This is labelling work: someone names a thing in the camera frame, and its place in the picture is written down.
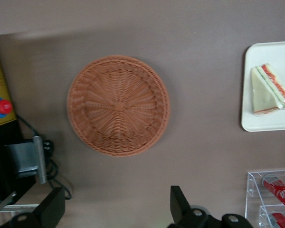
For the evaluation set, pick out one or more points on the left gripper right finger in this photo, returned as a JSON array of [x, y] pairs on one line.
[[183, 211]]

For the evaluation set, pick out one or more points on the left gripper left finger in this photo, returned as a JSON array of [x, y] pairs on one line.
[[47, 211]]

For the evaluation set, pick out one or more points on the triangular sandwich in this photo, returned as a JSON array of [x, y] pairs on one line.
[[266, 95]]

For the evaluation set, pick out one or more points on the cream plastic tray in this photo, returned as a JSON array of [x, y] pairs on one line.
[[251, 123]]

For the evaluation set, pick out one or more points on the brown round wicker basket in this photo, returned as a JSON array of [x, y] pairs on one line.
[[118, 107]]

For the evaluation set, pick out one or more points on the clear acrylic bottle rack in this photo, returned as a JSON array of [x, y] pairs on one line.
[[251, 185]]

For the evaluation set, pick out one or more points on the red cola bottle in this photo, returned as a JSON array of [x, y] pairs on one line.
[[281, 219], [281, 192]]

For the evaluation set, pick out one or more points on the yellow black emergency stop box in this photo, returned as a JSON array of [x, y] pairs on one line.
[[0, 71]]

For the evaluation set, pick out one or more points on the grey metal bracket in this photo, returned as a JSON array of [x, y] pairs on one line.
[[26, 156]]

